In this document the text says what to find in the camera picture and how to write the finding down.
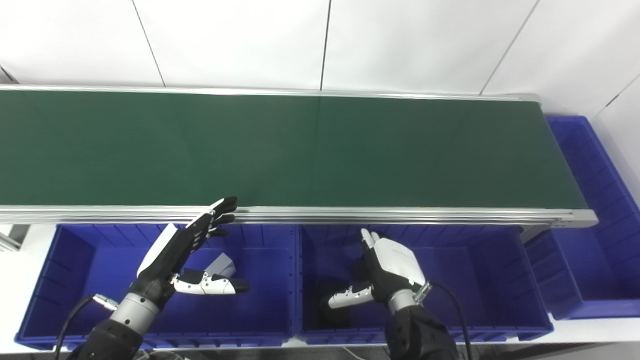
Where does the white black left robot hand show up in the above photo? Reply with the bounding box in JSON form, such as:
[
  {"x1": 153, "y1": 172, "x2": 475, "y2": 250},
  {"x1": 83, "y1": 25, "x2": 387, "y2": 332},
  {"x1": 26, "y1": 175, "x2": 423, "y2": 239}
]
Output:
[{"x1": 131, "y1": 196, "x2": 251, "y2": 307}]

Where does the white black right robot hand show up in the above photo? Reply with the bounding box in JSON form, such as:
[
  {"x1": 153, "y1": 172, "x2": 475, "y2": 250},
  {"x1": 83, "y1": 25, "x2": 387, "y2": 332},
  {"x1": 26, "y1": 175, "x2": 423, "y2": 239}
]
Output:
[{"x1": 327, "y1": 228, "x2": 432, "y2": 310}]

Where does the white plastic part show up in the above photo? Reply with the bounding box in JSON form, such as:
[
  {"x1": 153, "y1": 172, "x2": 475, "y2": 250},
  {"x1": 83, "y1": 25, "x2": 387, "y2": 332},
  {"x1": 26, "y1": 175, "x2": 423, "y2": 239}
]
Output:
[{"x1": 205, "y1": 252, "x2": 237, "y2": 278}]

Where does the black part in bin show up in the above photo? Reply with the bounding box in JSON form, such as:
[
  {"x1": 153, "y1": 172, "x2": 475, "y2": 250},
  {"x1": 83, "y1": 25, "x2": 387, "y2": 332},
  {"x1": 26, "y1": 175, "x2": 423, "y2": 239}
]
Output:
[{"x1": 320, "y1": 295, "x2": 353, "y2": 326}]

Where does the blue plastic bin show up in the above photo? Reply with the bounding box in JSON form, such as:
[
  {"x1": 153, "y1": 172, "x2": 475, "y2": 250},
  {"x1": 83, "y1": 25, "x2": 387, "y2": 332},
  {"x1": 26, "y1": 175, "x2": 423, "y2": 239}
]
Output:
[
  {"x1": 297, "y1": 225, "x2": 555, "y2": 346},
  {"x1": 522, "y1": 115, "x2": 640, "y2": 321},
  {"x1": 14, "y1": 223, "x2": 301, "y2": 351}
]

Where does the aluminium conveyor support leg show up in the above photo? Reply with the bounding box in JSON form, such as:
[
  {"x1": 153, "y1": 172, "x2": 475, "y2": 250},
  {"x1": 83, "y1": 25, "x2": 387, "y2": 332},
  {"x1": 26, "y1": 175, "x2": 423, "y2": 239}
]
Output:
[{"x1": 0, "y1": 224, "x2": 31, "y2": 252}]

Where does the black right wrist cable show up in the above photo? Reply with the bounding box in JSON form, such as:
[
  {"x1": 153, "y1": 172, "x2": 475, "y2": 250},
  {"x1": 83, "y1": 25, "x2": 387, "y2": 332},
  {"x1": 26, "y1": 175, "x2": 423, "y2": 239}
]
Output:
[{"x1": 415, "y1": 281, "x2": 473, "y2": 360}]

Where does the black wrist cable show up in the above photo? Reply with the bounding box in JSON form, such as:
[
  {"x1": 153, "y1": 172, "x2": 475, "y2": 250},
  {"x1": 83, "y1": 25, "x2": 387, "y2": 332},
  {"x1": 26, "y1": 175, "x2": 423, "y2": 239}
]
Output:
[
  {"x1": 52, "y1": 294, "x2": 121, "y2": 360},
  {"x1": 415, "y1": 281, "x2": 473, "y2": 360}
]

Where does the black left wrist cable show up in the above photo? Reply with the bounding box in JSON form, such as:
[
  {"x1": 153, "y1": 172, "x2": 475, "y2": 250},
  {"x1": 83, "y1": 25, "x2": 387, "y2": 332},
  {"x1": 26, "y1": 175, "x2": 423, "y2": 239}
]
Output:
[{"x1": 52, "y1": 294, "x2": 121, "y2": 360}]

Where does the green conveyor belt aluminium frame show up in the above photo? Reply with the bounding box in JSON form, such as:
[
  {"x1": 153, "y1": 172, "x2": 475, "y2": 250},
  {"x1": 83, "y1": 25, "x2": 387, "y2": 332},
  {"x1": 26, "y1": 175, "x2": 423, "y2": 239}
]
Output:
[{"x1": 0, "y1": 84, "x2": 599, "y2": 230}]

